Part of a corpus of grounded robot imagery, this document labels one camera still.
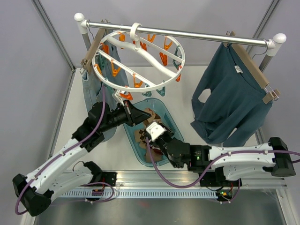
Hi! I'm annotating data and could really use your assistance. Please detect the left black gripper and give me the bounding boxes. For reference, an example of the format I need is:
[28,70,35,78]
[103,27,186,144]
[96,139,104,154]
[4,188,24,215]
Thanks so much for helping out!
[100,100,151,133]

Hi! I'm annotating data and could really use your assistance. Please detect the teal clip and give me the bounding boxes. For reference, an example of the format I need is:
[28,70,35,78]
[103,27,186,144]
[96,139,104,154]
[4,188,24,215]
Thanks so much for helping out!
[141,91,152,97]
[156,87,166,97]

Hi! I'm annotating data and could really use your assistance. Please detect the white round clip hanger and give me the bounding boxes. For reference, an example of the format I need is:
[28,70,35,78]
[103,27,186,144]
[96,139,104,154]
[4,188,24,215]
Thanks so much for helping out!
[92,29,186,93]

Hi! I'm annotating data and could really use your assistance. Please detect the beige orange argyle sock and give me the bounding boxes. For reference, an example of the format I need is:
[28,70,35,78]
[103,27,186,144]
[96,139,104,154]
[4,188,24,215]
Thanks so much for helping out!
[143,108,162,126]

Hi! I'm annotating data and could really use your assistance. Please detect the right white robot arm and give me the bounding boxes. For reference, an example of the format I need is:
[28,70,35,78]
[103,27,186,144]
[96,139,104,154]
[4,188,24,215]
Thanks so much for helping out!
[150,125,296,186]

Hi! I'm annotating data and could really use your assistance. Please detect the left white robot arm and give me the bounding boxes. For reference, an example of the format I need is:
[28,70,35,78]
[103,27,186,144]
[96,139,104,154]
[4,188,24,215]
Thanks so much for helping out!
[12,100,151,217]

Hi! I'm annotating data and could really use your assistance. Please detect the orange clip front left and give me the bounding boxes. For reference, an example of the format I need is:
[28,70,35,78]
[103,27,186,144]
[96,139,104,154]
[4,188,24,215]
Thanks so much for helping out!
[119,92,133,101]

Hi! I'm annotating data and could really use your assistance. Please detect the teal clip front left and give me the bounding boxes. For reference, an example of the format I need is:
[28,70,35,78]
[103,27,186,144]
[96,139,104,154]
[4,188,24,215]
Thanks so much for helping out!
[141,91,152,97]

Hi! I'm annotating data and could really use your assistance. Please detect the orange clip right rim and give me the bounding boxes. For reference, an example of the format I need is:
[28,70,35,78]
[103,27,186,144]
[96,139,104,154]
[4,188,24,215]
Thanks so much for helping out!
[176,65,182,82]

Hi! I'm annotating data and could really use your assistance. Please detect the left beige clothes hanger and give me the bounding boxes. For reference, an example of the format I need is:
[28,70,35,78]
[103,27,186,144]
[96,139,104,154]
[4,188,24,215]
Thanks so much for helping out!
[81,28,106,74]

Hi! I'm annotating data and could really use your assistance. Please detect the beige clothes hanger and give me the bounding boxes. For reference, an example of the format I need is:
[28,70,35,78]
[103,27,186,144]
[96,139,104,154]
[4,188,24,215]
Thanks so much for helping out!
[231,44,280,104]
[81,28,106,74]

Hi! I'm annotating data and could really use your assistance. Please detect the right beige clothes hanger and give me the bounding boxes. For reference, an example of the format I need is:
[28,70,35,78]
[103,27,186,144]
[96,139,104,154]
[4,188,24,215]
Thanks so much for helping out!
[231,44,280,104]

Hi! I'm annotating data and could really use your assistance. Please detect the brown argyle sock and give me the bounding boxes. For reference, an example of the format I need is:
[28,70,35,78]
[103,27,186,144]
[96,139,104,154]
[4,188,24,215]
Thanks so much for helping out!
[134,128,146,143]

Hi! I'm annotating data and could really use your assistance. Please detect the teal plastic basin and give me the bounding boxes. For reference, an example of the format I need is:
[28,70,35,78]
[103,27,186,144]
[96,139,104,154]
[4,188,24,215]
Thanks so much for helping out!
[124,97,184,167]

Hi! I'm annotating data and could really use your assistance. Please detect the blue denim garment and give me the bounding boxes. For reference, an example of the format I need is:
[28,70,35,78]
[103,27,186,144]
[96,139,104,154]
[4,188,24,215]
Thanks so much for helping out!
[81,29,129,143]

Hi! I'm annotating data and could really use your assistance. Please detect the teal long sleeve shirt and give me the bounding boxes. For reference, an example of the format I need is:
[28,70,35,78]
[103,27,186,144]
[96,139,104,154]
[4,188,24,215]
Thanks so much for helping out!
[191,44,272,147]

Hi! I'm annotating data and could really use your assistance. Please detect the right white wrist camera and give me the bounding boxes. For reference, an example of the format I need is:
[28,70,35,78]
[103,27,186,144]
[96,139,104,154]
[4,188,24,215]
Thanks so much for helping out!
[145,121,166,142]

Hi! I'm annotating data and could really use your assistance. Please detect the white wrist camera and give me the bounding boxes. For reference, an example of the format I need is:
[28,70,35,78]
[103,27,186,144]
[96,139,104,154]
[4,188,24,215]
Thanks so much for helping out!
[145,121,166,142]
[112,90,124,106]

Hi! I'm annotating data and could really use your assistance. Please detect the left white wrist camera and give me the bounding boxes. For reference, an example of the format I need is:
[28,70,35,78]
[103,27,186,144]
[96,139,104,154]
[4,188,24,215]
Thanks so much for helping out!
[112,90,124,106]

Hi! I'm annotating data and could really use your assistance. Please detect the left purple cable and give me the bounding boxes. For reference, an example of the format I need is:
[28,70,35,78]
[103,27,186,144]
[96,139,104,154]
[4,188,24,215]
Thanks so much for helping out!
[15,84,116,215]

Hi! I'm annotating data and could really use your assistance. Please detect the purple cable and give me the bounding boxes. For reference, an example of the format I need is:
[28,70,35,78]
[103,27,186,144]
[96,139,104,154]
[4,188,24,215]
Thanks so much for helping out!
[145,137,300,204]
[15,84,116,215]

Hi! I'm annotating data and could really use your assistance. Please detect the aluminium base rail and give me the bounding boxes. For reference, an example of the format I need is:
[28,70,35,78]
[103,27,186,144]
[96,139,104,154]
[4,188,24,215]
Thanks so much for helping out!
[63,170,288,188]

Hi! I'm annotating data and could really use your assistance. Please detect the white slotted cable duct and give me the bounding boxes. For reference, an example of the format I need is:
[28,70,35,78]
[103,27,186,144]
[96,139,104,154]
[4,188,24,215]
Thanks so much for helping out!
[61,188,217,200]

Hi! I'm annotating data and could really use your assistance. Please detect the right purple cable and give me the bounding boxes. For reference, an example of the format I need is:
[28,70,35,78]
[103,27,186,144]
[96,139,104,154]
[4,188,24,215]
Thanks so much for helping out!
[145,137,300,204]

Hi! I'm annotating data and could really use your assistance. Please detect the metal clothes rack rail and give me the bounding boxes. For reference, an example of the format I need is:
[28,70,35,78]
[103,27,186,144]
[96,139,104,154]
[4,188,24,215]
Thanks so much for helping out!
[74,13,287,57]

